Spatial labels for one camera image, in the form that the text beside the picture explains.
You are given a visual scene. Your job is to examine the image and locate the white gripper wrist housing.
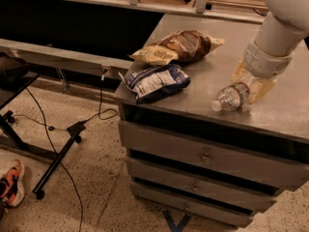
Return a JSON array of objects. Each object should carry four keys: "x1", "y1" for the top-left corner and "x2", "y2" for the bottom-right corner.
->
[{"x1": 231, "y1": 41, "x2": 294, "y2": 104}]

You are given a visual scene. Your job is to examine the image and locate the clear plastic water bottle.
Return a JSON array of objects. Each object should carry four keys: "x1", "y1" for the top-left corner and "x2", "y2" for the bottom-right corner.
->
[{"x1": 211, "y1": 75, "x2": 257, "y2": 112}]

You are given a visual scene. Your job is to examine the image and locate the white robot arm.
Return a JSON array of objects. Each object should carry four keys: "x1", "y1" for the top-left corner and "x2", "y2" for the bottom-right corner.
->
[{"x1": 231, "y1": 0, "x2": 309, "y2": 104}]

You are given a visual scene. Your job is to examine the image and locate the brown and yellow chip bag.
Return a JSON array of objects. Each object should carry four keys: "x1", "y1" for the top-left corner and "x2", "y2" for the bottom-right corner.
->
[{"x1": 130, "y1": 30, "x2": 225, "y2": 65}]

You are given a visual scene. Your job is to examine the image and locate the grey drawer cabinet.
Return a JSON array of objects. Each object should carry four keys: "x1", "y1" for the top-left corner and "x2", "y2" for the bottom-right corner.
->
[{"x1": 119, "y1": 101, "x2": 309, "y2": 227}]

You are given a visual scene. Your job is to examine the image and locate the blue and white snack bag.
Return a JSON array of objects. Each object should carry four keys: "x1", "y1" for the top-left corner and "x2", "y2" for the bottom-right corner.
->
[{"x1": 120, "y1": 64, "x2": 190, "y2": 104}]

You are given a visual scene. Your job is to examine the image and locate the grey long bench shelf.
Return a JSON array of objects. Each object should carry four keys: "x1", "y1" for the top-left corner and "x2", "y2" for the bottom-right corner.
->
[{"x1": 0, "y1": 39, "x2": 132, "y2": 77}]

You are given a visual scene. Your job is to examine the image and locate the orange and white sneaker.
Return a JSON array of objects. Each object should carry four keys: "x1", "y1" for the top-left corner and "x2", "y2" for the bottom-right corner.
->
[{"x1": 0, "y1": 159, "x2": 25, "y2": 207}]

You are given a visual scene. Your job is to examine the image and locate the black rolling stand frame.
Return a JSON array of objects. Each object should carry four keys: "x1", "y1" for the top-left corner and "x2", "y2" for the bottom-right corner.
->
[{"x1": 0, "y1": 72, "x2": 85, "y2": 200}]

